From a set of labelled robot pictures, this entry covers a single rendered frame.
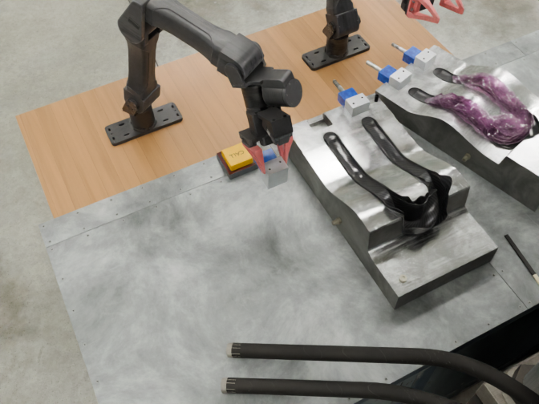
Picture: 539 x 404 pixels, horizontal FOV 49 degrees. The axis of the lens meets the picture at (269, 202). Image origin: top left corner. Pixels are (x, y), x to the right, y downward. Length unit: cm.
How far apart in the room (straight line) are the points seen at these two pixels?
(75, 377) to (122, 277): 87
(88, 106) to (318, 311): 86
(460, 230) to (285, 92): 51
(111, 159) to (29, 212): 106
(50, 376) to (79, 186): 87
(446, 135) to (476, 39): 175
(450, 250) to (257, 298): 43
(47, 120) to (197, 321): 74
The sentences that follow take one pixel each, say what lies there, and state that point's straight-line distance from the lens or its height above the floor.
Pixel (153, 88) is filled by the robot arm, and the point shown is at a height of 95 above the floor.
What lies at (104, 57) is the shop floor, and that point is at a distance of 313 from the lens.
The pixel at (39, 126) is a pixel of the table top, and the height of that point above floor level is 80.
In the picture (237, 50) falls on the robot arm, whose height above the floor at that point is 120.
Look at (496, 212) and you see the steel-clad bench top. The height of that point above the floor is 80.
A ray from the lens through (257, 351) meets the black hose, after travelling 121.
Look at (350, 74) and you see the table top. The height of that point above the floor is 80.
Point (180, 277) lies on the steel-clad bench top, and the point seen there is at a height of 80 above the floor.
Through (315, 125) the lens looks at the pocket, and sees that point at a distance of 151.
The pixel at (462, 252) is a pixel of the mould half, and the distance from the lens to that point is 135.
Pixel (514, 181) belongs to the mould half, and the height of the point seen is 85.
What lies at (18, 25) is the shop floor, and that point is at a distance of 348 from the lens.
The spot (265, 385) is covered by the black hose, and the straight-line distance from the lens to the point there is 119.
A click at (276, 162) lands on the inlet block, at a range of 131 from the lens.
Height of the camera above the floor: 197
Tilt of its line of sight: 55 degrees down
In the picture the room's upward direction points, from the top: 1 degrees counter-clockwise
